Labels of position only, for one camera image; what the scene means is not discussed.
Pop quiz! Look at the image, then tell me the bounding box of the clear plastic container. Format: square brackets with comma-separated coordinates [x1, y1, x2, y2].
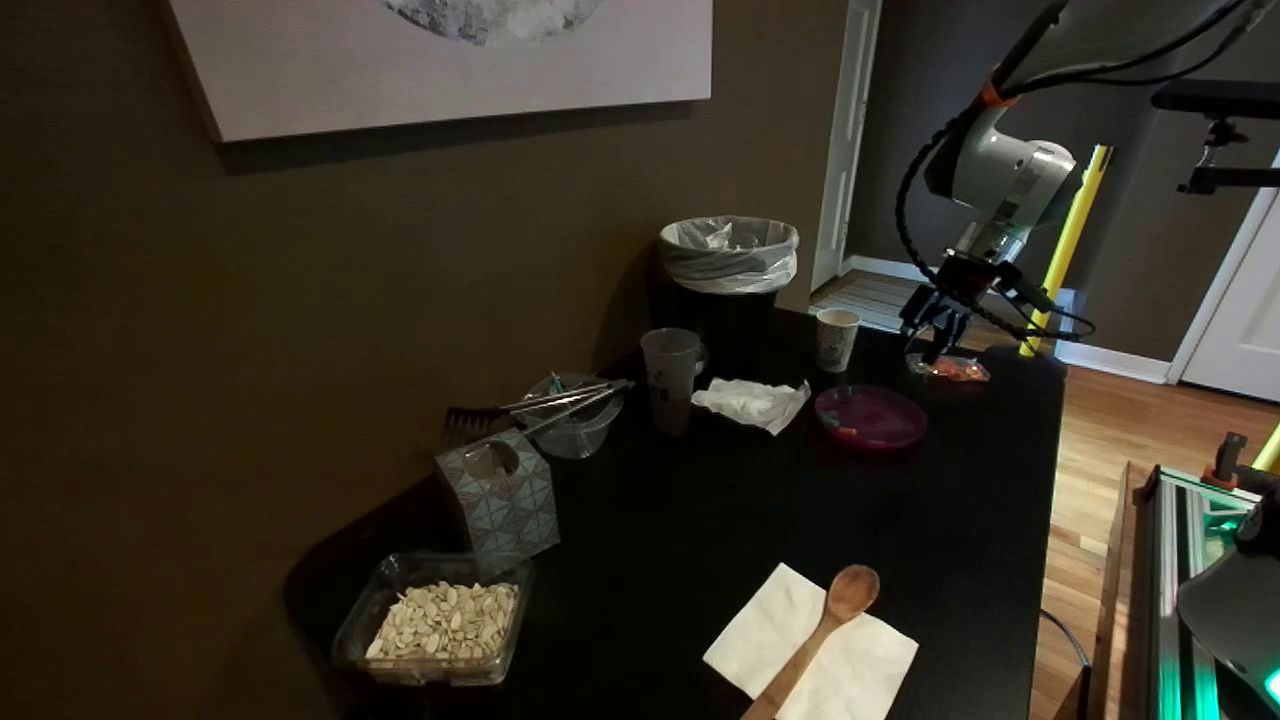
[510, 367, 632, 463]

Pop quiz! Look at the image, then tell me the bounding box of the clear candy bag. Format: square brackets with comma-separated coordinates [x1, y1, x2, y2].
[926, 347, 1002, 393]

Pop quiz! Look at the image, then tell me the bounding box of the framed wall picture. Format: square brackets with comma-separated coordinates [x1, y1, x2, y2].
[166, 0, 719, 150]

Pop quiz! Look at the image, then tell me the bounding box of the yellow pole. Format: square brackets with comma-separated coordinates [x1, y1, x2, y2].
[1018, 139, 1118, 364]

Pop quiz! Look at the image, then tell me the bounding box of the white door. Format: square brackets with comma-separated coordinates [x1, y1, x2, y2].
[1177, 150, 1280, 410]

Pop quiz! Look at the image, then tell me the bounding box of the popcorn container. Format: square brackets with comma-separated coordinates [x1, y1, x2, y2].
[328, 548, 538, 692]

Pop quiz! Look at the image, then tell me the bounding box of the white plastic bag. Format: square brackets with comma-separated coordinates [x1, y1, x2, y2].
[653, 214, 803, 300]

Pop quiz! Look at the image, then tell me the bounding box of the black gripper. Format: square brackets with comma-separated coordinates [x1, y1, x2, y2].
[901, 249, 1061, 371]

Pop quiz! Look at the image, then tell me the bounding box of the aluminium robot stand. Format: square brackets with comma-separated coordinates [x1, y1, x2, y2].
[1118, 462, 1273, 720]

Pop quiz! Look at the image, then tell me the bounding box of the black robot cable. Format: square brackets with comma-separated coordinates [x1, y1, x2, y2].
[892, 0, 1280, 345]

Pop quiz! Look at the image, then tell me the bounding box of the printed paper cup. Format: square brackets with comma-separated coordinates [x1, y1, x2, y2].
[807, 305, 866, 380]

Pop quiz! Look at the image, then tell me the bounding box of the wooden spoon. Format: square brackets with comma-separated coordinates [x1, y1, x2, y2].
[738, 559, 888, 720]

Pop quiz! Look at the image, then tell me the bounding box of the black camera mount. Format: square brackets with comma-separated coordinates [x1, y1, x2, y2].
[1149, 77, 1280, 201]

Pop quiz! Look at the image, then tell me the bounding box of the flat white napkin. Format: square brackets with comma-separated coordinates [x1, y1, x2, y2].
[699, 558, 926, 720]

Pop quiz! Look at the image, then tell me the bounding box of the crumpled white tissue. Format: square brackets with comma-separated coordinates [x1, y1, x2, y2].
[690, 371, 815, 439]

